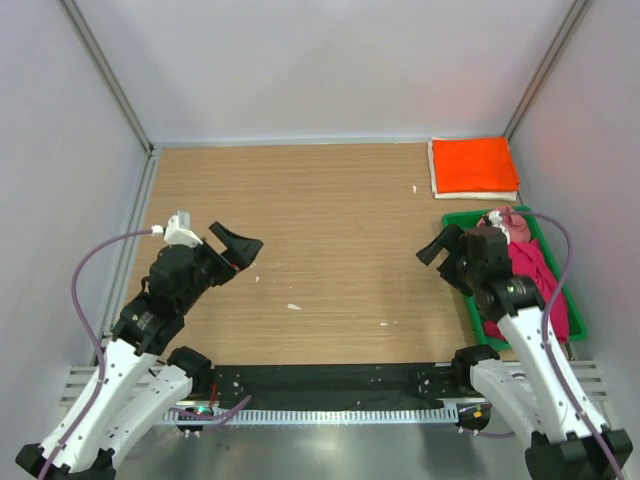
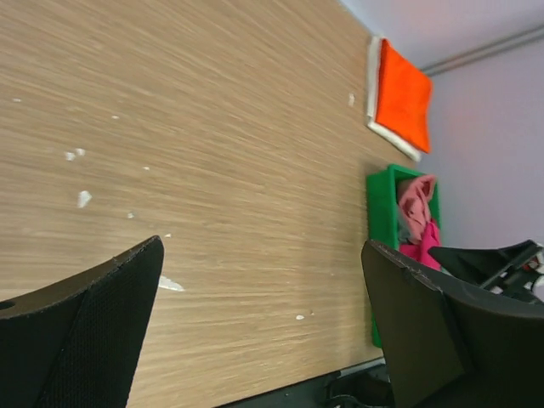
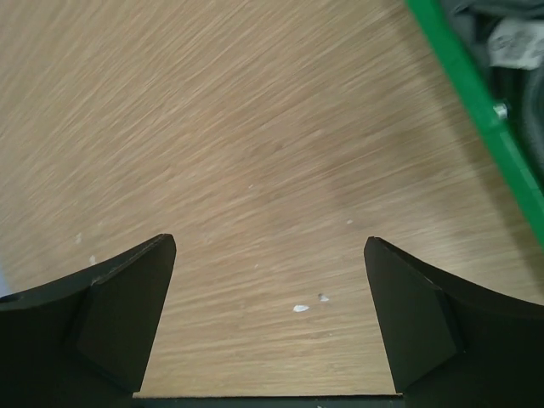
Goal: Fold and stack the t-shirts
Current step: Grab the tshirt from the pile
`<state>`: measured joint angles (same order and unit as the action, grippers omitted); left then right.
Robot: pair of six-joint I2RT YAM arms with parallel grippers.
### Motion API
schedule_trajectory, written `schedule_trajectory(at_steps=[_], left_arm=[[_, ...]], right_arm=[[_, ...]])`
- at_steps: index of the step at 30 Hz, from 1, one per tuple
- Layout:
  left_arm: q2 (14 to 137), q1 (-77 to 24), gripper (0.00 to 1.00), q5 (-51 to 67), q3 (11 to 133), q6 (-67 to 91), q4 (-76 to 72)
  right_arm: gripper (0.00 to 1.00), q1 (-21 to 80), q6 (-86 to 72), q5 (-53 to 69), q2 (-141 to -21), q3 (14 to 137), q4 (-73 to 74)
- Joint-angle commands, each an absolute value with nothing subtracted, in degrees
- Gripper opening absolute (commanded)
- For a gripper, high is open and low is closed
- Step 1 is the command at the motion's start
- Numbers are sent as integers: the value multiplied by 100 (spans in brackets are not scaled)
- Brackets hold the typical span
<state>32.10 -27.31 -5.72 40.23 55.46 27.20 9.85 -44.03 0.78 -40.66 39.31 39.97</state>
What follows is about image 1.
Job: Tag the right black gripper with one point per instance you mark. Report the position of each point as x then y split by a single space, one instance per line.
448 240

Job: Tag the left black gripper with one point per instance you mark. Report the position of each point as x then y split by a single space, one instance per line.
238 255

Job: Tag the salmon pink t shirt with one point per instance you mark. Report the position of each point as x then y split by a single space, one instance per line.
515 227

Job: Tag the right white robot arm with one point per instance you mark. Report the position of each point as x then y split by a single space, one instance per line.
564 434

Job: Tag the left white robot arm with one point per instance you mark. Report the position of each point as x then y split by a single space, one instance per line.
108 418

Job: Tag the folded orange t shirt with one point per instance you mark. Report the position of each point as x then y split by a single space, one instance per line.
473 166

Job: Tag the magenta t shirt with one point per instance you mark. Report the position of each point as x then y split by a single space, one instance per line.
528 260

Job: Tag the green plastic bin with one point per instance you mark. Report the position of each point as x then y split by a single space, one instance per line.
487 332

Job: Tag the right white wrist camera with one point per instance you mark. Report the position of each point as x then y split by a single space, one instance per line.
494 217

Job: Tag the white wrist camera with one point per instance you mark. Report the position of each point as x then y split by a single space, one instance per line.
494 217
177 231

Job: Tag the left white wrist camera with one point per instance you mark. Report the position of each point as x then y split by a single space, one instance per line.
177 231

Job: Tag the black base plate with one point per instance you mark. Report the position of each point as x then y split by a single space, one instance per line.
335 388

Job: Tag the slotted cable duct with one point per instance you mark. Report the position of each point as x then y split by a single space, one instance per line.
446 415

